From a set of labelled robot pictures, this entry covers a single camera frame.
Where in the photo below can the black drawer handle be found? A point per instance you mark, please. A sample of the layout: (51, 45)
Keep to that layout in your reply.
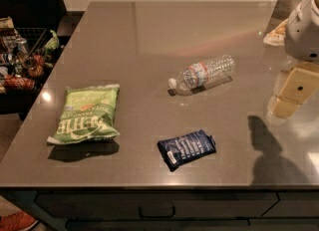
(157, 213)

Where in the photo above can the red shoe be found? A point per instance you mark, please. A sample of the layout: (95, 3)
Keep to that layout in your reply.
(20, 221)

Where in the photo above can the clear plastic water bottle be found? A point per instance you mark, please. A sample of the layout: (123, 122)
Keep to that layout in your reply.
(204, 73)

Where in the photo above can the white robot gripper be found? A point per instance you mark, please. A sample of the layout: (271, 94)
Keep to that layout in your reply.
(304, 31)

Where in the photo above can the green chip bag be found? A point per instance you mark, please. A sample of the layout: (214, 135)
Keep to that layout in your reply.
(88, 114)

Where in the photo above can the black wire snack basket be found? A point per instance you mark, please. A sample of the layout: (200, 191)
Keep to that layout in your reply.
(27, 57)

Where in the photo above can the dark blue snack pouch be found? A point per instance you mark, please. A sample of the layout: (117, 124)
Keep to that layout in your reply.
(186, 148)

